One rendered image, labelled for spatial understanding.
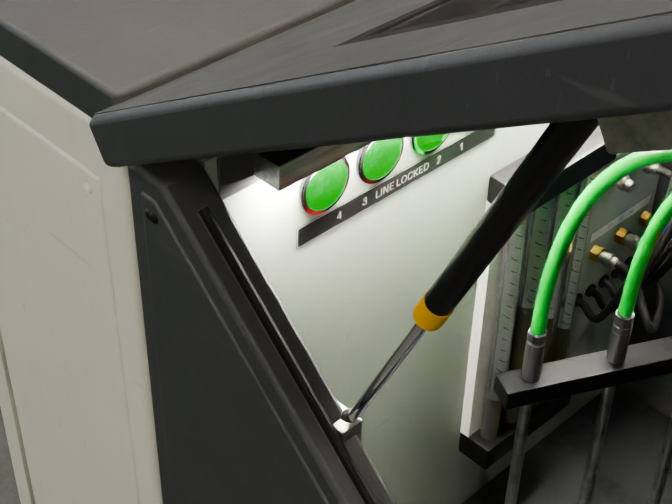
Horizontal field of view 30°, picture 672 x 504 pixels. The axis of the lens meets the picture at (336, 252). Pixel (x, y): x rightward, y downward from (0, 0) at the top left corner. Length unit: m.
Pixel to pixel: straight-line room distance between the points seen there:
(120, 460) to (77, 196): 0.28
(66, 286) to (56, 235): 0.05
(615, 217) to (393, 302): 0.35
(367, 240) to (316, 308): 0.07
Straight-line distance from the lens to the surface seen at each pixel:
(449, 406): 1.29
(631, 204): 1.39
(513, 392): 1.19
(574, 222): 1.07
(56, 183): 0.97
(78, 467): 1.22
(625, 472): 1.51
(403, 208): 1.05
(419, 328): 0.73
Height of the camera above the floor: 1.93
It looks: 39 degrees down
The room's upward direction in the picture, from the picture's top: 1 degrees clockwise
